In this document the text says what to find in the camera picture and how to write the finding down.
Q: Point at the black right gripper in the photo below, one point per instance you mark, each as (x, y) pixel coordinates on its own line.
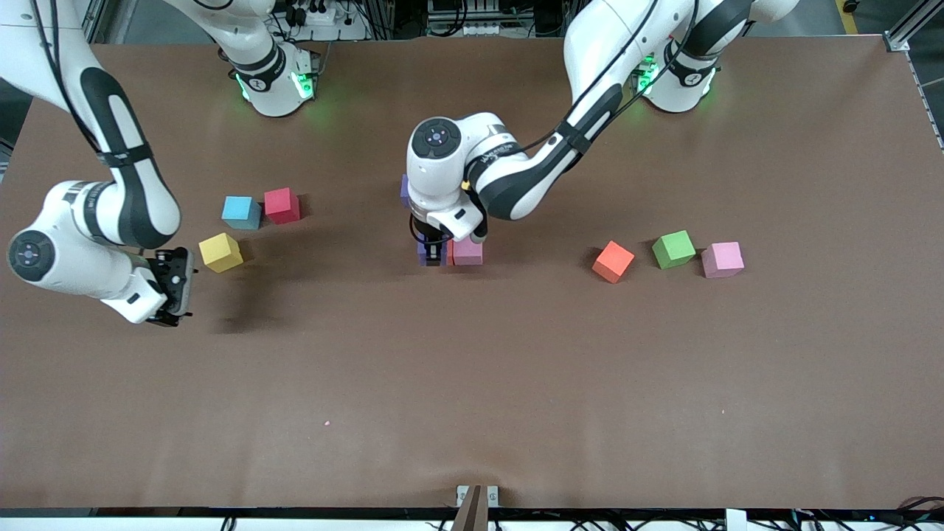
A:
(169, 274)

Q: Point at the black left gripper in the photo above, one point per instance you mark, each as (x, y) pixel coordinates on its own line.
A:
(425, 234)

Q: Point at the purple foam cube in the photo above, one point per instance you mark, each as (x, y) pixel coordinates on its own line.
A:
(422, 256)
(404, 189)

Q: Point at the pink foam cube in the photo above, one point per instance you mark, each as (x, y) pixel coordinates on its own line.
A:
(469, 252)
(722, 259)

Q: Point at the yellow foam cube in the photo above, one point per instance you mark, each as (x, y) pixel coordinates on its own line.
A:
(220, 252)

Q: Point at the green foam cube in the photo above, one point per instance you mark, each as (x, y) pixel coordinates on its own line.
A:
(673, 248)

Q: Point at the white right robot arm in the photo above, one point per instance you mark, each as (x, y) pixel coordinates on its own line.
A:
(29, 254)

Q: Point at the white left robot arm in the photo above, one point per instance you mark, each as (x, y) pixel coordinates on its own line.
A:
(435, 140)

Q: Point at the light blue foam cube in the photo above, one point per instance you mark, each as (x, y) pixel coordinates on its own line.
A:
(241, 212)

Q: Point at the red foam cube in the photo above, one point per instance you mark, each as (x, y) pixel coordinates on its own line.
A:
(282, 204)

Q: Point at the white socket strip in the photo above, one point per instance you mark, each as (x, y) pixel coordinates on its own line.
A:
(479, 29)

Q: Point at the brown wooden stick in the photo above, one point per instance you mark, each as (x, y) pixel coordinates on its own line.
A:
(472, 514)

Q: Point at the white power strip with plugs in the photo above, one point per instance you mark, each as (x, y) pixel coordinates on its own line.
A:
(324, 16)

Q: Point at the small metal bracket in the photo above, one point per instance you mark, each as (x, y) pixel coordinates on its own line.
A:
(462, 494)

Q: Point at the aluminium frame profile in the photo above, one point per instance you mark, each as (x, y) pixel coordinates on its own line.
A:
(96, 18)
(911, 26)

